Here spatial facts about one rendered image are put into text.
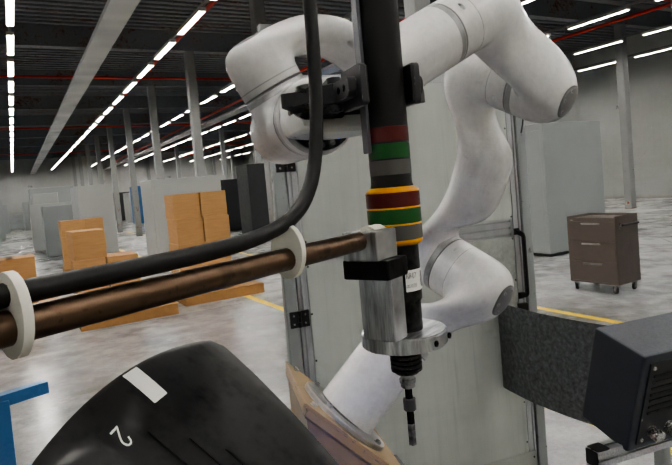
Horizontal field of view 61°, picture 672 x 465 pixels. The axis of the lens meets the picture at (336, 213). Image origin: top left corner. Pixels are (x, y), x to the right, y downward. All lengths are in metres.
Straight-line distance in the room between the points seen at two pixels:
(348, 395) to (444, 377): 1.60
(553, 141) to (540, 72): 9.43
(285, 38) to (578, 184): 10.22
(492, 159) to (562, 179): 9.46
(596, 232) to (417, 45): 6.65
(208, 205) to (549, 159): 5.62
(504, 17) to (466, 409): 2.16
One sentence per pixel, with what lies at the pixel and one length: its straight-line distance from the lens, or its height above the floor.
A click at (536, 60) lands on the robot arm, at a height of 1.71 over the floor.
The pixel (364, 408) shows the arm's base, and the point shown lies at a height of 1.14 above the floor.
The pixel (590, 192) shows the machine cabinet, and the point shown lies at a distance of 11.05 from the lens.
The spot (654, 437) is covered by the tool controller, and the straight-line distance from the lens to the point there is 1.19.
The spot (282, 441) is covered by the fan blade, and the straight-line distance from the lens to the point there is 0.49.
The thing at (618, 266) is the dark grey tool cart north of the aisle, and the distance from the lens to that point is 7.28.
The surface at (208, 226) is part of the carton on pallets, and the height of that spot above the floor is 1.08.
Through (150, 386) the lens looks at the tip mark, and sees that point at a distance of 0.47.
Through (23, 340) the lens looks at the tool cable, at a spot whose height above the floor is 1.51.
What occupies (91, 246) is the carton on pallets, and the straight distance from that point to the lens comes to 7.87.
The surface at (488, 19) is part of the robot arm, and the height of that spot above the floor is 1.76.
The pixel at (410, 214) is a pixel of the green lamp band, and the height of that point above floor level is 1.53.
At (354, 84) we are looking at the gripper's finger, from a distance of 0.45.
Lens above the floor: 1.56
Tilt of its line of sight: 3 degrees down
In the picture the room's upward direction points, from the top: 5 degrees counter-clockwise
